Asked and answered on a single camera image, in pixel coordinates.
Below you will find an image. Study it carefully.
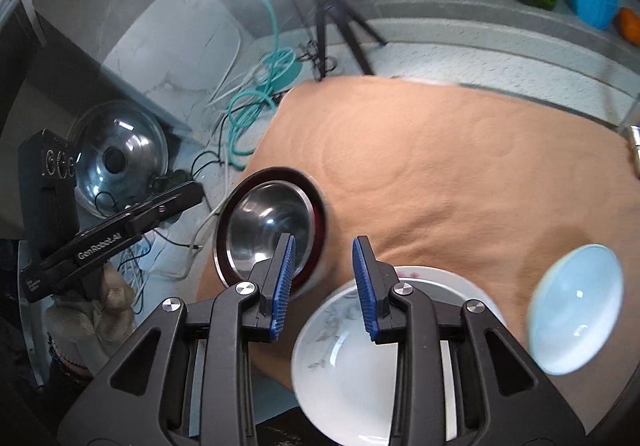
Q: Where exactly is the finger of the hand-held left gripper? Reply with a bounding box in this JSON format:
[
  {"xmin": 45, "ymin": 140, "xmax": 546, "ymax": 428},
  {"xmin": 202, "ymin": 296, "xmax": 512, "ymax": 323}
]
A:
[{"xmin": 125, "ymin": 181, "xmax": 205, "ymax": 239}]

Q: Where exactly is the teal round cable reel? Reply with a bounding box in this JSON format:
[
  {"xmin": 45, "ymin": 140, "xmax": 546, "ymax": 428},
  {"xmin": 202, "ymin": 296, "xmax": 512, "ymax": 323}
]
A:
[{"xmin": 260, "ymin": 50, "xmax": 303, "ymax": 89}]

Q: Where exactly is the person's left hand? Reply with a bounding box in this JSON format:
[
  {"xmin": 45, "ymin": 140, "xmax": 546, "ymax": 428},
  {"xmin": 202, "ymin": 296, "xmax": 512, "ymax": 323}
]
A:
[{"xmin": 45, "ymin": 263, "xmax": 138, "ymax": 367}]

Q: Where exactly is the white plate with grey print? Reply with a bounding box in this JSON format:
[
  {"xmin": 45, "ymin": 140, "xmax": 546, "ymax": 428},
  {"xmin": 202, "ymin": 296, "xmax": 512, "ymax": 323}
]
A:
[{"xmin": 291, "ymin": 282, "xmax": 506, "ymax": 446}]

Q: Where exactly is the pale blue ceramic bowl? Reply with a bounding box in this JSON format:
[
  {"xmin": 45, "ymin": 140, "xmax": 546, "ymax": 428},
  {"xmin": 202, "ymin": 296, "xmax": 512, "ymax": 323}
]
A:
[{"xmin": 527, "ymin": 244, "xmax": 625, "ymax": 375}]

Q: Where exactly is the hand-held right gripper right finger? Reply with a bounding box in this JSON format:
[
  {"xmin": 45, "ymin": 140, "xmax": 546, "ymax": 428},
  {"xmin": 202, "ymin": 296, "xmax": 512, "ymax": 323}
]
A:
[{"xmin": 351, "ymin": 236, "xmax": 586, "ymax": 446}]

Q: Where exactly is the teal cable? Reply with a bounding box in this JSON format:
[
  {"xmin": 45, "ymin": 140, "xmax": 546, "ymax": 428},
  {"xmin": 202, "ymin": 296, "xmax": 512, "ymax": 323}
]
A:
[{"xmin": 225, "ymin": 0, "xmax": 301, "ymax": 171}]

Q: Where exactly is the thin black cable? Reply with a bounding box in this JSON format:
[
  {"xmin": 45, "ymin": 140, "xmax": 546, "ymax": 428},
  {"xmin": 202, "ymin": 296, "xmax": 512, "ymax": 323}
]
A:
[{"xmin": 95, "ymin": 146, "xmax": 231, "ymax": 251}]

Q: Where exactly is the red bowl with steel interior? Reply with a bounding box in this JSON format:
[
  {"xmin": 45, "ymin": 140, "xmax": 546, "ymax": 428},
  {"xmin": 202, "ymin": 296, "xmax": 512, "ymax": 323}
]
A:
[{"xmin": 212, "ymin": 167, "xmax": 328, "ymax": 299}]

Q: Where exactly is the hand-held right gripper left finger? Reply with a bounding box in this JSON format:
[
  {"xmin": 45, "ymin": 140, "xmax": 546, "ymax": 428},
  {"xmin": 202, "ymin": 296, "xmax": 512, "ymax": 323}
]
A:
[{"xmin": 52, "ymin": 233, "xmax": 297, "ymax": 446}]

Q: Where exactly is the silver reflector dish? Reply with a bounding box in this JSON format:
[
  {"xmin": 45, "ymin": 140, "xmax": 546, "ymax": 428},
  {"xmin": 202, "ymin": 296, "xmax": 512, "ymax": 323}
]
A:
[{"xmin": 67, "ymin": 100, "xmax": 171, "ymax": 227}]

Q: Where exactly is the orange cloth mat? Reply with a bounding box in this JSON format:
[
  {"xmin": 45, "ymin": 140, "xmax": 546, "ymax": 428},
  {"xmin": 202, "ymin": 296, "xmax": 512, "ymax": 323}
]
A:
[{"xmin": 195, "ymin": 74, "xmax": 640, "ymax": 427}]

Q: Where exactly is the orange fruit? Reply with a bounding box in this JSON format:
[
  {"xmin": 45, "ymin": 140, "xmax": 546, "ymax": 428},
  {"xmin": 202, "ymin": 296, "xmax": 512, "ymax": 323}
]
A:
[{"xmin": 614, "ymin": 7, "xmax": 640, "ymax": 46}]

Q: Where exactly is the black tripod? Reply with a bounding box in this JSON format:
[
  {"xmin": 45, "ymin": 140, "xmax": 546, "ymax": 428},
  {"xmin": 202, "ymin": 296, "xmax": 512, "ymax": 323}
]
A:
[{"xmin": 300, "ymin": 0, "xmax": 388, "ymax": 79}]

